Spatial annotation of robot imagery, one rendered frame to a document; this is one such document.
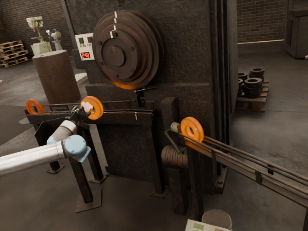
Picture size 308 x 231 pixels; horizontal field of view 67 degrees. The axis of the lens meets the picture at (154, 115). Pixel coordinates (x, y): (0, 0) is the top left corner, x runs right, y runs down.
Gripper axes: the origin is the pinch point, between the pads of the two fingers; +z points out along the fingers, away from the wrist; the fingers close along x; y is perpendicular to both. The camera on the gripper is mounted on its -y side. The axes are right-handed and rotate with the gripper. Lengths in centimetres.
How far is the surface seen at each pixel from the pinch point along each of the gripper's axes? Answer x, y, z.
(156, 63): -40.2, 14.0, 23.4
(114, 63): -17.8, 20.3, 15.6
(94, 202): 19, -79, -29
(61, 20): 631, -130, 616
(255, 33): -62, -235, 586
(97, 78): 18.1, -2.9, 34.3
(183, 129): -59, -14, 0
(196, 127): -68, -7, -4
